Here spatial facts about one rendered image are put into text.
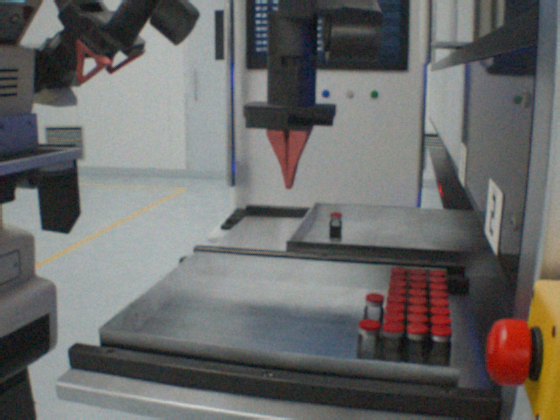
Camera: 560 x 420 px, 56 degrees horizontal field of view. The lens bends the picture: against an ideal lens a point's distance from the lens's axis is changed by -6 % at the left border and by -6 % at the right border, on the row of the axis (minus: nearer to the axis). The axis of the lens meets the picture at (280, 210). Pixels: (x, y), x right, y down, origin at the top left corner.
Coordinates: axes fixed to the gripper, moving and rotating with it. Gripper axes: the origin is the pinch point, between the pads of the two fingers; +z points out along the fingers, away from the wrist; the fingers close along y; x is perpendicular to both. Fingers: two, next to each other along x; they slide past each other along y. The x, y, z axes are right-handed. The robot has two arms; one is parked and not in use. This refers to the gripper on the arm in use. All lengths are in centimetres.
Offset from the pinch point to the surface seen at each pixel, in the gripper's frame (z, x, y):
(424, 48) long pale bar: -17, 49, 20
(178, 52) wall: -18, 546, -202
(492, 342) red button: 1.0, -34.9, 16.9
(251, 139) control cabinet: 6, 74, -20
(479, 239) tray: 14.9, 28.8, 29.7
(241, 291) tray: 14.9, 0.2, -5.9
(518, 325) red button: -0.1, -34.6, 18.4
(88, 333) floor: 110, 145, -112
